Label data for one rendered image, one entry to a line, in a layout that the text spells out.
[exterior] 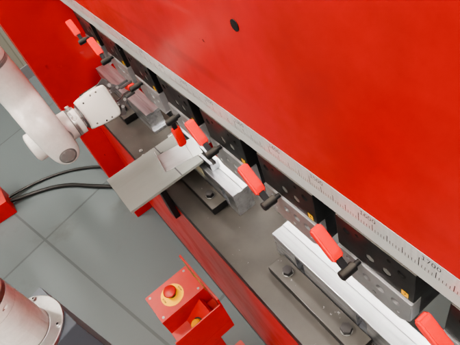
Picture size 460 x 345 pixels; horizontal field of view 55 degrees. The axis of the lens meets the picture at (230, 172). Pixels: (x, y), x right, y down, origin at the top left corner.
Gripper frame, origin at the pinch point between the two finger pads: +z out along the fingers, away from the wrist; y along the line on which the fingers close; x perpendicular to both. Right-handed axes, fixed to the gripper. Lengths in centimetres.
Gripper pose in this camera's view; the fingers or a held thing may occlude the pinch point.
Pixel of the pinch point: (126, 88)
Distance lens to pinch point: 133.2
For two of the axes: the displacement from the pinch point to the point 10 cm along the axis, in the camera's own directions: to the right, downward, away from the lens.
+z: 7.8, -5.8, 2.5
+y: 4.4, 7.8, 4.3
